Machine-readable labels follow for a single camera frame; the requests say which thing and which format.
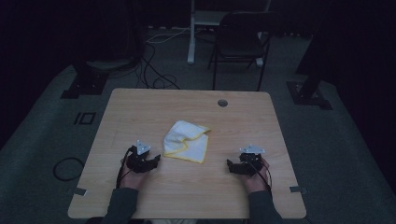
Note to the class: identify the grey table grommet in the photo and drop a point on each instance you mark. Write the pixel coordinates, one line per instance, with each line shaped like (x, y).
(222, 103)

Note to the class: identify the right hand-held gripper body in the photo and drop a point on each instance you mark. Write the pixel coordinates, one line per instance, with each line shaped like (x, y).
(250, 163)

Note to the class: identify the black stand base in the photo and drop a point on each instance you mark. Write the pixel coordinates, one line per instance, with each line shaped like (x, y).
(88, 84)
(306, 93)

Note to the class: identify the person's left hand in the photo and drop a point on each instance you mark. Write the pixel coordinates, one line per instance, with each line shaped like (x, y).
(130, 180)

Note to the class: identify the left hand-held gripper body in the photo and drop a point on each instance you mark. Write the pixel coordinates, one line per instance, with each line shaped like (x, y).
(137, 160)

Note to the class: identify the grey tape piece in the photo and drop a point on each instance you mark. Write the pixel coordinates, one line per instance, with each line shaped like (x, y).
(80, 191)
(297, 189)

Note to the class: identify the black folding chair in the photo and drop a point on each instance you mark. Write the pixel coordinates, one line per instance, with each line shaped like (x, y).
(239, 43)

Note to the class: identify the person's right hand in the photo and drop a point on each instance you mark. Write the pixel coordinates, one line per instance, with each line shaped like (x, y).
(257, 183)

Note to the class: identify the white cloth with yellow edge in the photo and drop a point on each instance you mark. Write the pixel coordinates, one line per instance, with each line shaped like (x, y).
(191, 149)

